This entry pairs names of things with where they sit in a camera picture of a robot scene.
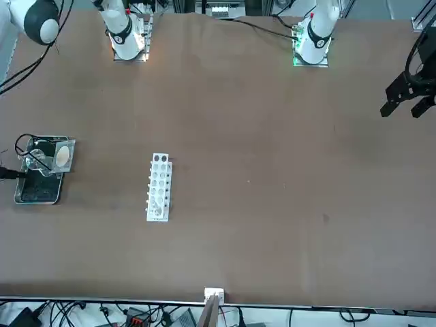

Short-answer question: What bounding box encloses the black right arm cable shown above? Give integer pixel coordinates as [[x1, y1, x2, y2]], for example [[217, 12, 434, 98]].
[[0, 0, 75, 96]]

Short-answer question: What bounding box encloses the white test tube rack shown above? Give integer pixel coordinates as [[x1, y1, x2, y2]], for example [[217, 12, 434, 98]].
[[145, 153, 174, 223]]

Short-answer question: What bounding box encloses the steel tray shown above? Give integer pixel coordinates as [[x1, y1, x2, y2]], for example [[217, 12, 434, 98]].
[[13, 135, 76, 206]]

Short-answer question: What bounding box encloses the black cable across table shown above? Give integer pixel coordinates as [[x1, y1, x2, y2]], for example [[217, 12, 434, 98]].
[[211, 16, 298, 39]]

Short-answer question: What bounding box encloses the aluminium camera post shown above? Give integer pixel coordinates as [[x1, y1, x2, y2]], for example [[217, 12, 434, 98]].
[[198, 287, 226, 327]]

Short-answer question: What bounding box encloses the black and orange device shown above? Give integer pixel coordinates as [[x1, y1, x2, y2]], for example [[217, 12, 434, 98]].
[[123, 306, 151, 327]]

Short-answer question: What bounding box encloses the black wire tripod stand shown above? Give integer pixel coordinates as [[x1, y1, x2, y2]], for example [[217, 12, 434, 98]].
[[14, 133, 67, 171]]

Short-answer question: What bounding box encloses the aluminium profile rail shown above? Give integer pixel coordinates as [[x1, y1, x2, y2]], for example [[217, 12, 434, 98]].
[[411, 0, 436, 34]]

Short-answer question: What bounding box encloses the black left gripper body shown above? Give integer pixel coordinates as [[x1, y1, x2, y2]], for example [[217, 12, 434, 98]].
[[413, 27, 436, 82]]

